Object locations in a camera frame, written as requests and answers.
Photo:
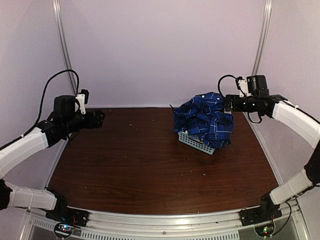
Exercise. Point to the front aluminium rail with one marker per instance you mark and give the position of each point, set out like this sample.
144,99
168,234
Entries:
223,225

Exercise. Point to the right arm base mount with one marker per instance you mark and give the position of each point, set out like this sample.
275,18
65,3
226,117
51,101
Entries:
266,211

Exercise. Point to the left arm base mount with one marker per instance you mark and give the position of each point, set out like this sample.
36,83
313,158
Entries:
65,214

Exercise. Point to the light blue perforated basket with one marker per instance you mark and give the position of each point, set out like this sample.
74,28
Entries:
186,139

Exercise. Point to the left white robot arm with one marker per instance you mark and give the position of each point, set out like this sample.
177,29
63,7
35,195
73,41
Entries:
69,116

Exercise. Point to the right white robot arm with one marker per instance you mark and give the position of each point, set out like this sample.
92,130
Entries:
254,97

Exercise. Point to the left aluminium frame post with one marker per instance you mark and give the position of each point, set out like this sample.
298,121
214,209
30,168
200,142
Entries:
63,44

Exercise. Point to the left circuit board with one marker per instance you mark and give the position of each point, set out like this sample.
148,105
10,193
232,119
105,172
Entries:
62,230

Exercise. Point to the circuit board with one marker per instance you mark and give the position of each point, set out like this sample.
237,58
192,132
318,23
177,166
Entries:
265,230
62,230

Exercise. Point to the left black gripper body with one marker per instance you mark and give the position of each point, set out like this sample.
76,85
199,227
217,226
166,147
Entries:
87,124

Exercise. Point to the right circuit board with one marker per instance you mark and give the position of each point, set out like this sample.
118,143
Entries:
265,230

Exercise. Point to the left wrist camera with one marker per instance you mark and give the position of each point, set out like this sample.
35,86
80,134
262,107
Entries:
81,100

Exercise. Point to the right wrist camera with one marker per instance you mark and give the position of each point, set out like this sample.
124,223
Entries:
242,86

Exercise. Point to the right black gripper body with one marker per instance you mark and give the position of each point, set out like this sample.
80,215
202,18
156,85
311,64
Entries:
249,106

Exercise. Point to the blue plaid long sleeve shirt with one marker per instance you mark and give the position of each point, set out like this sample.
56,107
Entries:
204,116

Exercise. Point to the right aluminium frame post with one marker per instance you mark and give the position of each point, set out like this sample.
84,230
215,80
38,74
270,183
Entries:
264,32

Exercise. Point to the aluminium frame post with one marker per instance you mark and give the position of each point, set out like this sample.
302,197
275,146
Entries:
264,32
63,44

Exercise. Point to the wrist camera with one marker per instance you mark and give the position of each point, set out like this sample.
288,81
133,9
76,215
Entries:
242,86
81,100

